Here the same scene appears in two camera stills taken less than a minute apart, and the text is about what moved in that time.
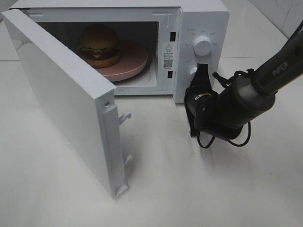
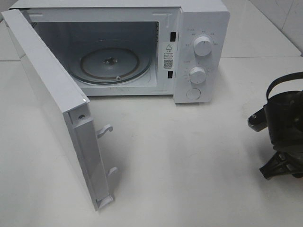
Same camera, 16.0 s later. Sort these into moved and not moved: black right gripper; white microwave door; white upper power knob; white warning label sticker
Moved: white microwave door; black right gripper
Not moved: white upper power knob; white warning label sticker
